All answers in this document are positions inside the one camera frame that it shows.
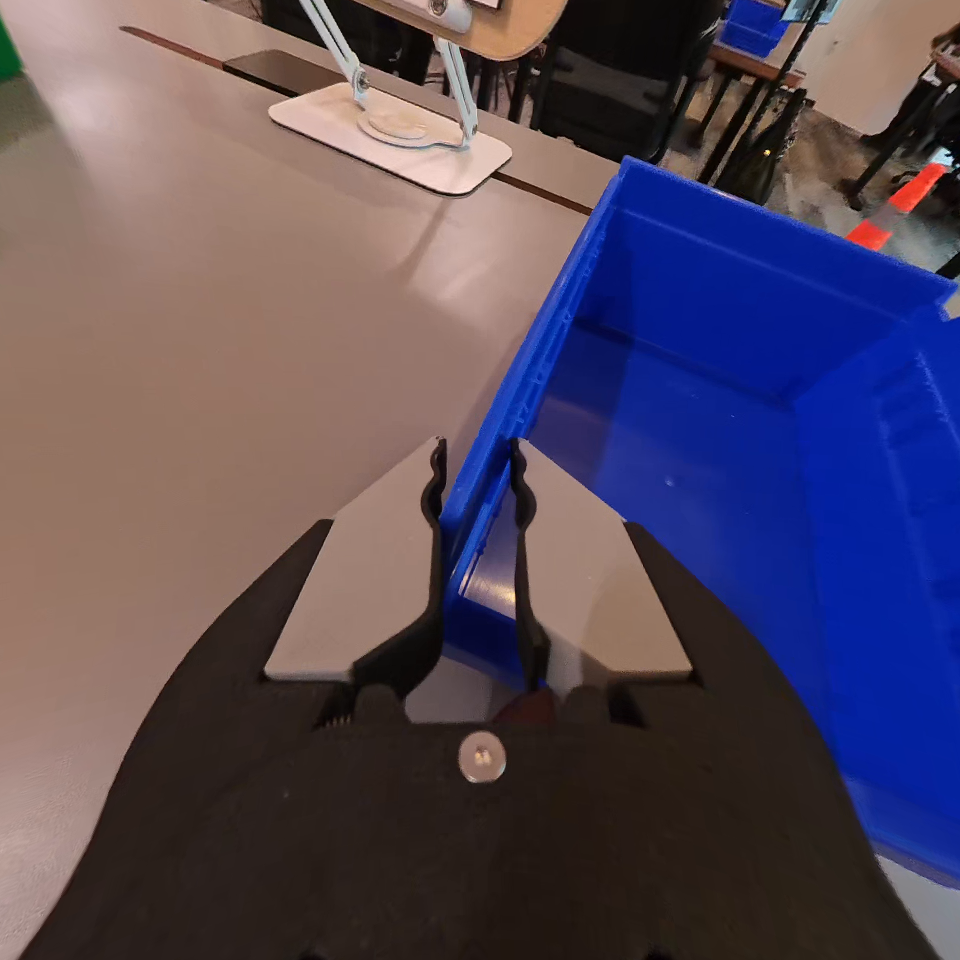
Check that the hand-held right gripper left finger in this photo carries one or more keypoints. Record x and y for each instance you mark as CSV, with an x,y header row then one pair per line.
x,y
367,585

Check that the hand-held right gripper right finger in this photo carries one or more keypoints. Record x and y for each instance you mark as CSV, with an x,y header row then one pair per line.
x,y
592,600

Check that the blue plastic bin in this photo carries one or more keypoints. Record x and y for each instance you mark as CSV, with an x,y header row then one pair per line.
x,y
754,26
712,450

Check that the green plastic bin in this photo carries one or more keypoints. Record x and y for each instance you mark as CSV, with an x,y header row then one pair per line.
x,y
7,45

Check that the white folding stand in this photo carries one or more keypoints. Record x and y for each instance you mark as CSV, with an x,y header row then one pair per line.
x,y
390,146

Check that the black bag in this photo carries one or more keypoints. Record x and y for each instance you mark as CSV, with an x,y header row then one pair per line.
x,y
765,157

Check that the orange traffic cone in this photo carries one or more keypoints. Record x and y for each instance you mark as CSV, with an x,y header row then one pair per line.
x,y
900,202

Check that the black office chair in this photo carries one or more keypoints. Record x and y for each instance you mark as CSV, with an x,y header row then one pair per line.
x,y
615,90

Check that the black rectangular pad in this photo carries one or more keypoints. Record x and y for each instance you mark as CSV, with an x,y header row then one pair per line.
x,y
277,71

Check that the office desk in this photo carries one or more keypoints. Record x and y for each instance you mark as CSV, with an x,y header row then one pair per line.
x,y
757,66

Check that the wooden display board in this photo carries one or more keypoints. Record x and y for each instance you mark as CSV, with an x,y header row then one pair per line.
x,y
510,30

